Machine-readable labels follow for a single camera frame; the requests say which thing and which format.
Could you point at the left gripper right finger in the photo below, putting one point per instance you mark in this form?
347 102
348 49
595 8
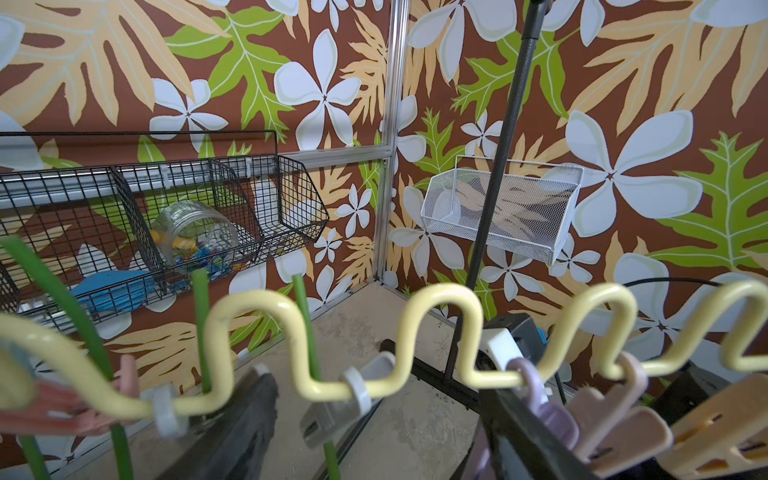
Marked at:
520 445

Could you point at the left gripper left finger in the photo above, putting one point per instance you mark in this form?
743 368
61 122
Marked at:
236 445

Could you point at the black metal clothes rack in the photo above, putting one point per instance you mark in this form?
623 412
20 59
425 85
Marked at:
443 381

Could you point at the blue object in basket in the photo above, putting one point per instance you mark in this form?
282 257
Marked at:
114 291

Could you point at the clear plastic jar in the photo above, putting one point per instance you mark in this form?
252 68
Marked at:
192 234

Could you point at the white mesh basket right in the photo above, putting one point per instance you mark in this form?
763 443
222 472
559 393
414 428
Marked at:
532 213

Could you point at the black wire wall basket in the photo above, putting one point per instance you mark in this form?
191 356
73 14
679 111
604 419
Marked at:
124 237

